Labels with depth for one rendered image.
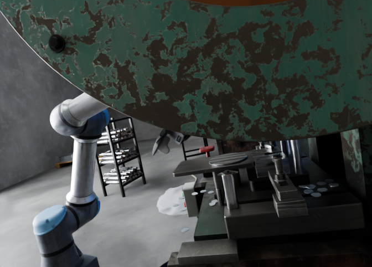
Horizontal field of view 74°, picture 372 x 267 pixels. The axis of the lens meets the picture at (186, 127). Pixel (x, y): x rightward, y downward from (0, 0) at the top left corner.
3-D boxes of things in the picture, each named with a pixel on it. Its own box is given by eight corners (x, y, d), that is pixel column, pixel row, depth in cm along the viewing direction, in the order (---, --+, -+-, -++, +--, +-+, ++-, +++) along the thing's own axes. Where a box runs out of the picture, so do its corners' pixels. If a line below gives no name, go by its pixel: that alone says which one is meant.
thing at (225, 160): (180, 213, 77) (171, 172, 75) (187, 195, 91) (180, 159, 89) (262, 204, 72) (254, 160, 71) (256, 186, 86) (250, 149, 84)
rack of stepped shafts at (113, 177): (126, 197, 291) (108, 119, 281) (100, 196, 314) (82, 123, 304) (149, 183, 328) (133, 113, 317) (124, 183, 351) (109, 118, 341)
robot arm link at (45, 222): (31, 253, 91) (22, 219, 90) (61, 232, 103) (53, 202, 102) (54, 255, 86) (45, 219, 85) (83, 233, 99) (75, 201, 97)
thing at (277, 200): (278, 217, 53) (271, 172, 52) (267, 188, 70) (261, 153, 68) (308, 215, 52) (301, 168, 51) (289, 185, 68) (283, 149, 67)
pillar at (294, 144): (296, 175, 67) (288, 124, 65) (294, 172, 69) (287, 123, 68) (304, 174, 67) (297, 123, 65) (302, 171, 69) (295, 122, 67)
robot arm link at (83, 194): (53, 227, 103) (60, 99, 89) (81, 210, 116) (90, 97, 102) (76, 239, 99) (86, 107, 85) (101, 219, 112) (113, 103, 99)
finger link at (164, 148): (159, 163, 86) (174, 142, 86) (146, 153, 88) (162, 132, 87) (162, 163, 89) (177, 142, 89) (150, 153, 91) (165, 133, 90)
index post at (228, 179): (227, 209, 61) (221, 173, 60) (227, 204, 64) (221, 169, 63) (238, 208, 61) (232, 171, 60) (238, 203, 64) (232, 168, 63)
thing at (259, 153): (257, 177, 71) (254, 162, 70) (252, 163, 85) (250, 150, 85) (290, 173, 69) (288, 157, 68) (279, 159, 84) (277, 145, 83)
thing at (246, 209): (228, 240, 59) (223, 216, 58) (228, 176, 103) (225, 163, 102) (366, 229, 53) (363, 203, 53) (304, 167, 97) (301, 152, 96)
